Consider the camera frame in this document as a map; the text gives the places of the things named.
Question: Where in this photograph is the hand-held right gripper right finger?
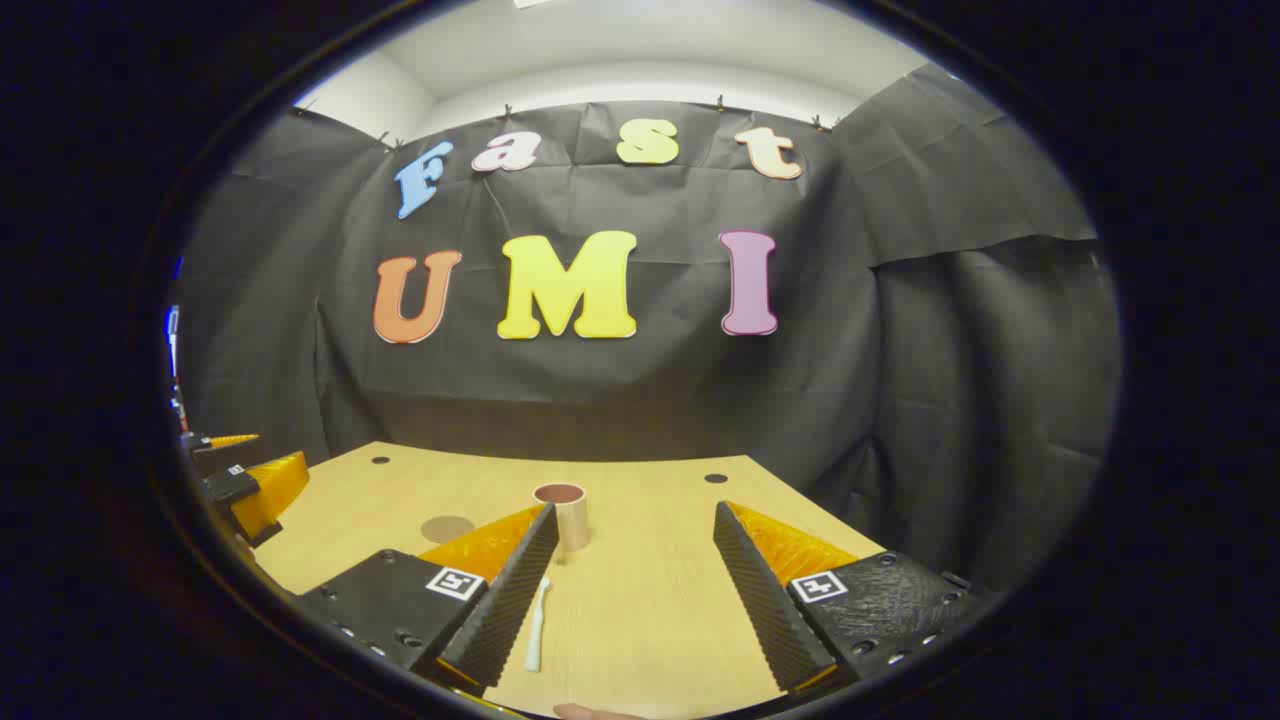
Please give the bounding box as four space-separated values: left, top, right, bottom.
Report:
713 500 992 695

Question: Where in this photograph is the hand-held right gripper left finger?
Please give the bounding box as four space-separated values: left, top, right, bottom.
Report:
298 501 561 693

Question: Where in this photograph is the light wooden desktop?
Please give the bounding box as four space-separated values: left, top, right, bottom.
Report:
250 442 887 719

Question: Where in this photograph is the black backdrop cloth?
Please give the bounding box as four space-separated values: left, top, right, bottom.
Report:
175 60 1121 601

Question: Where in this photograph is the pale green toothbrush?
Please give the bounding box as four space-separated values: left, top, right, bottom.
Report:
524 575 553 674

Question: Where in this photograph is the beige cup with brown inside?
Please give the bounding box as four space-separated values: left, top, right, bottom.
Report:
533 482 591 553

